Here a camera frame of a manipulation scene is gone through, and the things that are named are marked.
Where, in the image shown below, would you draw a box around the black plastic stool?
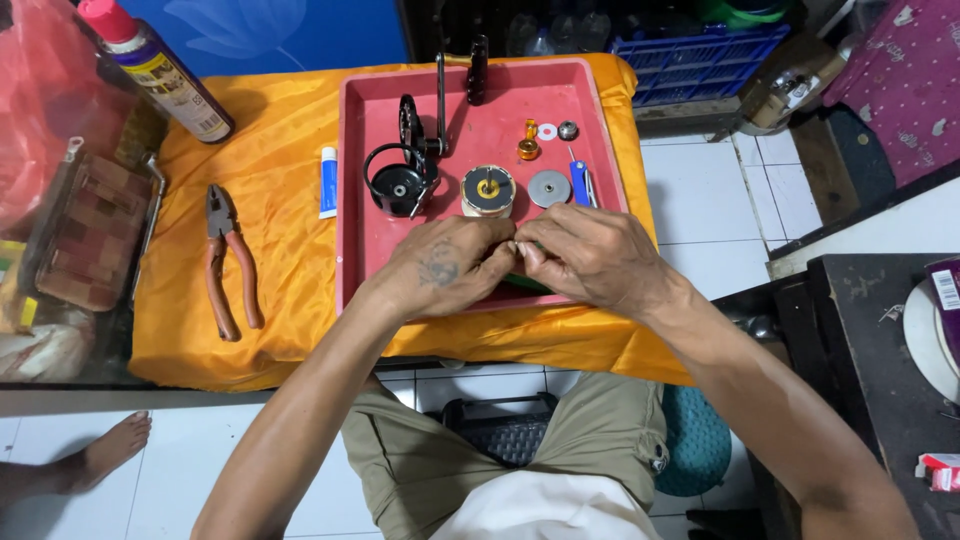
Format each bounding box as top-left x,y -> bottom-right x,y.
441,392 -> 560,470

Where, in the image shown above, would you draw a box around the checkered tackle case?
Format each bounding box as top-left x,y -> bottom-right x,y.
18,137 -> 167,312

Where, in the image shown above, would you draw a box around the orange cloth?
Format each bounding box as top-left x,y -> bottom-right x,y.
127,52 -> 695,393

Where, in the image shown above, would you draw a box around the blue flower panel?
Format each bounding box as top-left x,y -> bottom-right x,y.
116,0 -> 410,78

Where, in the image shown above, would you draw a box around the red handled pliers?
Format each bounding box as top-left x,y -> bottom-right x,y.
204,183 -> 265,343

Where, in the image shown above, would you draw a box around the maroon patterned cloth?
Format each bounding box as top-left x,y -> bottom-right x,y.
821,0 -> 960,189

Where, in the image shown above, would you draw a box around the gold drag knob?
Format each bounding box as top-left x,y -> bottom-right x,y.
516,118 -> 540,162

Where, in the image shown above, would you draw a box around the green object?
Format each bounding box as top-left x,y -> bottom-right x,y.
502,271 -> 556,295

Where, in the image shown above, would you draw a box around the black fishing reel body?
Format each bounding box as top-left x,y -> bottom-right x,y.
363,34 -> 490,220

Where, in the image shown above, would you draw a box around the purple packet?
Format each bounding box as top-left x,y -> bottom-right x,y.
925,256 -> 960,369

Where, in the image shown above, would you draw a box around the black side table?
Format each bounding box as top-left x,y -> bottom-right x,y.
772,253 -> 960,540

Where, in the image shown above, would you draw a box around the clear plastic bottles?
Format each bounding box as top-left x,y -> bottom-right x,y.
506,7 -> 612,58

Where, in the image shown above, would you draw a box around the person's left hand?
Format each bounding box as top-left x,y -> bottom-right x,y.
372,214 -> 520,319

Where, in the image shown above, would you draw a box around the blue plastic crate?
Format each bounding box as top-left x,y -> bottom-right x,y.
609,22 -> 792,108

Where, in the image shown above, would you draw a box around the fishing reel spool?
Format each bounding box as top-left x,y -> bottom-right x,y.
459,164 -> 518,219

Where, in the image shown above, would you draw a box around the person's right hand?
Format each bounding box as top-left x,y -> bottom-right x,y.
514,203 -> 680,320

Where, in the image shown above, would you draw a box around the red plastic bag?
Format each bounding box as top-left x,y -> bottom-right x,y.
0,0 -> 140,234

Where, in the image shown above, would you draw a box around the teal round cushion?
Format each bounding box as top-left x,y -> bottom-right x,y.
654,384 -> 733,498

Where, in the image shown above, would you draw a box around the person's white shirt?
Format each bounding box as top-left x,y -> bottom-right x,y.
429,471 -> 663,540

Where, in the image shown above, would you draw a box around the blue pocket tool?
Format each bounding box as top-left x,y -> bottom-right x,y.
566,146 -> 599,209

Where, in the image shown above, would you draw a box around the person's khaki shorts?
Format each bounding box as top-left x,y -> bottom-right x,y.
341,372 -> 670,540

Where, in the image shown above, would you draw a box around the spray lubricant can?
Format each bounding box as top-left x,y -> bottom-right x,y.
77,0 -> 236,145

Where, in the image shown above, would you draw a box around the white blue grease tube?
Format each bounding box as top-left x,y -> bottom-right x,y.
319,146 -> 339,220

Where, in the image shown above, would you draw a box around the white plate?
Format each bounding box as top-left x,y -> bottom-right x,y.
902,279 -> 960,406

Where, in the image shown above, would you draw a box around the red plastic tray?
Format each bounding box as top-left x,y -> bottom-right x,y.
335,57 -> 631,316

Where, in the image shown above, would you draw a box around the red white cigarette pack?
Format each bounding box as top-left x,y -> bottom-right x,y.
914,453 -> 960,493

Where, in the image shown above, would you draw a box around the grey round metal disc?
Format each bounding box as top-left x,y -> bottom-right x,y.
527,169 -> 573,210

